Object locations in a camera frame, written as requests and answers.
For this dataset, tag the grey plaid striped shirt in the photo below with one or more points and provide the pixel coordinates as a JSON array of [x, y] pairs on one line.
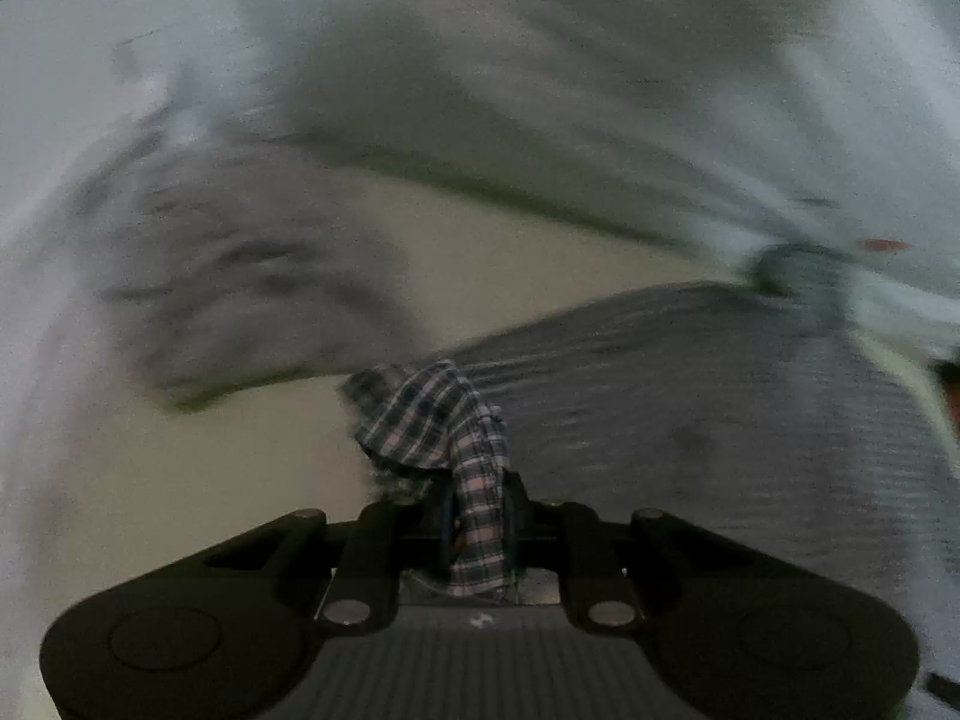
[[435, 420]]

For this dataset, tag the pale blue printed sheet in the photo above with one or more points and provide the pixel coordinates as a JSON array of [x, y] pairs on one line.
[[600, 52]]

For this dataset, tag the dark grey cloth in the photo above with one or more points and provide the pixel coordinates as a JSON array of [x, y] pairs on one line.
[[247, 277]]

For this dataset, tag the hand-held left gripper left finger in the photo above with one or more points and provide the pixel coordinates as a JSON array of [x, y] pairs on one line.
[[420, 532]]

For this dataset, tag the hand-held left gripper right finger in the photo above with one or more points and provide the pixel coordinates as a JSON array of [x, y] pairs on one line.
[[540, 536]]

